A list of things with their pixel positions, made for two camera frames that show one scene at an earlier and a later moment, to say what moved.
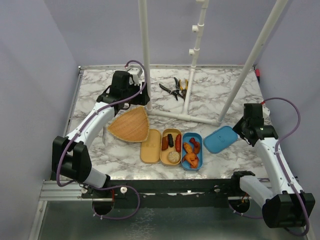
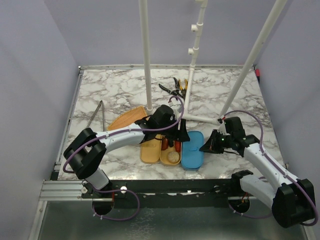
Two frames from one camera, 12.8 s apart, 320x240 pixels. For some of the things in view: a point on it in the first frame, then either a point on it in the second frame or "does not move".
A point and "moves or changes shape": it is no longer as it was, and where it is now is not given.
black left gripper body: (132, 90) to (172, 133)
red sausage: (178, 142) does not move
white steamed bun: (173, 157) does not move
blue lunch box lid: (220, 139) moves or changes shape
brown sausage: (165, 143) does not move
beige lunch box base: (164, 154) does not move
